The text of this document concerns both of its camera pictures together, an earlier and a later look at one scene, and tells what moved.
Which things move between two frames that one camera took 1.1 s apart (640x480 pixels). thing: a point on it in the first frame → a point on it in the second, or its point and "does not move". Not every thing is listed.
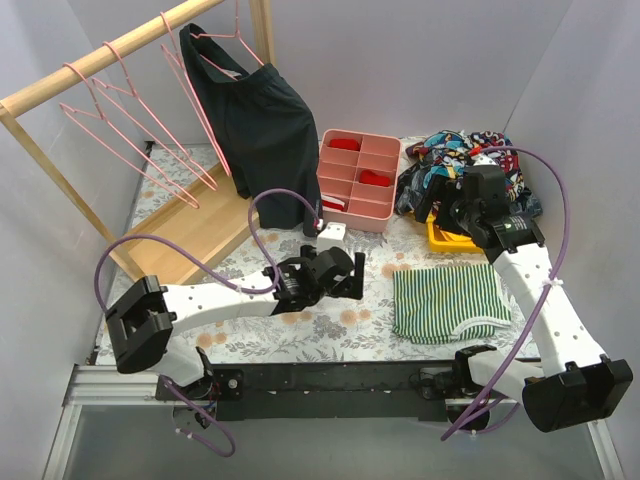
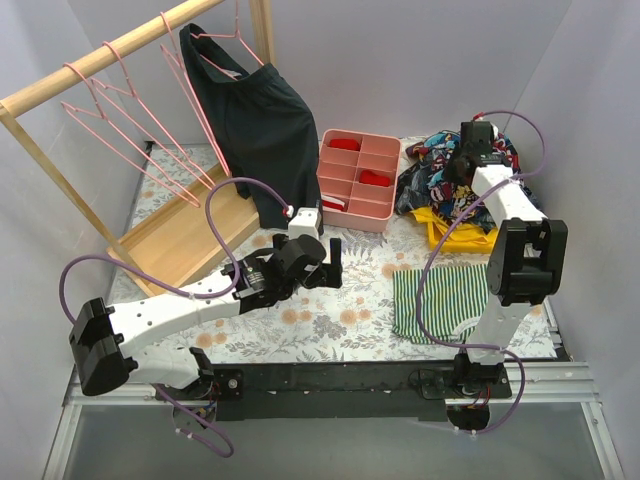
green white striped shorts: (449, 304) does not move
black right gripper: (439, 209) → (476, 138)
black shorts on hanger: (267, 129) does not move
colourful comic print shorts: (449, 153) does not move
